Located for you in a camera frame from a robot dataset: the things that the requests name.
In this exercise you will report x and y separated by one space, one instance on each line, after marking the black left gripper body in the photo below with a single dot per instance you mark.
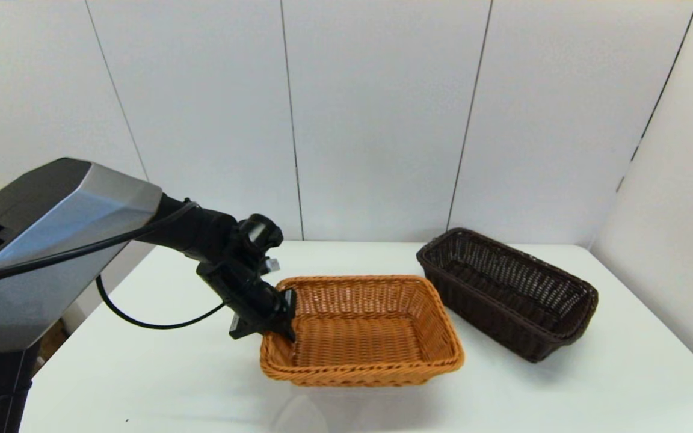
241 288

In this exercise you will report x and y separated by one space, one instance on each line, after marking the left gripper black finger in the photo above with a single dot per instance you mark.
287 316

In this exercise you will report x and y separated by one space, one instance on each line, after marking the orange wicker basket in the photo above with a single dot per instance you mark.
370 337

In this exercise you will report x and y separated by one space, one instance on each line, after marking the dark brown wicker basket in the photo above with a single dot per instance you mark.
503 288

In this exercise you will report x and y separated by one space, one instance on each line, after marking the black and grey left robot arm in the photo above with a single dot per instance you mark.
52 240

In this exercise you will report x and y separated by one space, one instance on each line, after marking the cardboard box with white label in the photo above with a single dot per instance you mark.
50 343

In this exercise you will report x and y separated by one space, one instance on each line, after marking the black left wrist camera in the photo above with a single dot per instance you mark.
244 328

